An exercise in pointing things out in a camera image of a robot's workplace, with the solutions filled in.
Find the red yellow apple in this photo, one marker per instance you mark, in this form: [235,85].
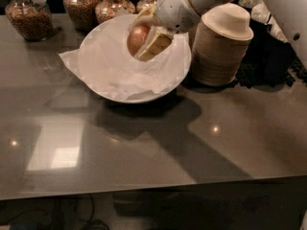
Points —
[137,38]

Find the front stack of paper bowls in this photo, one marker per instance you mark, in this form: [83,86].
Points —
[221,41]

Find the white napkin packets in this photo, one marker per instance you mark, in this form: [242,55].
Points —
[248,3]

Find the black cutlery organizer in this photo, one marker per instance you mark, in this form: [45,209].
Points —
[267,60]

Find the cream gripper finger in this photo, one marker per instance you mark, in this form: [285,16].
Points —
[147,18]
[158,39]

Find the white paper liner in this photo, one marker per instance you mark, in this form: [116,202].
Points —
[108,64]

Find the far left glass cereal jar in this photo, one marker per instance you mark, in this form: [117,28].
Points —
[32,19]

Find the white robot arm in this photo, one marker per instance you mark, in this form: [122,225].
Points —
[290,16]

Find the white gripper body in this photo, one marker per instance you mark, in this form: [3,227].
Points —
[172,10]

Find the white bowl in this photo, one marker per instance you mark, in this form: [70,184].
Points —
[105,80]

